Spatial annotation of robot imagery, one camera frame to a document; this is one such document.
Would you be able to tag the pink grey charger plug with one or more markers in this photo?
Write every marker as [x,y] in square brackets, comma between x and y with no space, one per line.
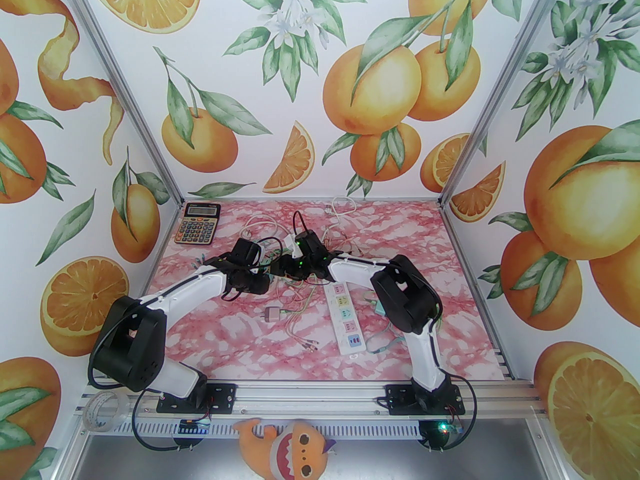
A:
[272,314]

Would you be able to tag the long white power strip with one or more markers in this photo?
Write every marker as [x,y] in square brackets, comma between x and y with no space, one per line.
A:
[345,325]

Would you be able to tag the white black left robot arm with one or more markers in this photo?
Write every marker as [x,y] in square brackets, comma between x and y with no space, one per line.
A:
[190,288]

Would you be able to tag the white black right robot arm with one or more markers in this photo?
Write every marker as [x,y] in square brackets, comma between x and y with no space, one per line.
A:
[350,273]

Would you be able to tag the black gold desk calculator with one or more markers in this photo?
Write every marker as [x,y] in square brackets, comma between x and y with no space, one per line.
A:
[197,225]

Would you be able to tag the small blue circuit board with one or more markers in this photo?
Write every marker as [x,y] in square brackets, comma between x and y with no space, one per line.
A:
[195,425]

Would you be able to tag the orange plush monster toy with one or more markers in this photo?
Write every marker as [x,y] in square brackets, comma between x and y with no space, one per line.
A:
[295,453]

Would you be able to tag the clear tape roll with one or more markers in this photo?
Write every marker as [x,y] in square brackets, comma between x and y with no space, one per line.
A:
[88,410]

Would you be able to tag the circuit board with green light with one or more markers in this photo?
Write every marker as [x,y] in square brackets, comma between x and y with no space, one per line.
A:
[442,428]

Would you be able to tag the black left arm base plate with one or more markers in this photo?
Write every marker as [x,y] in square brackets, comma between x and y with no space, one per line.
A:
[222,398]

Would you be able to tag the aluminium mounting rail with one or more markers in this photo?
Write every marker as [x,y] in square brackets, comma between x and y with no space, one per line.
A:
[300,393]

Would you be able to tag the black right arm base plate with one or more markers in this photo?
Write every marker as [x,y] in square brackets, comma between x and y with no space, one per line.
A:
[400,399]

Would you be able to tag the aluminium frame post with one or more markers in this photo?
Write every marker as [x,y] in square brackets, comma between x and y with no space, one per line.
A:
[128,93]
[499,93]

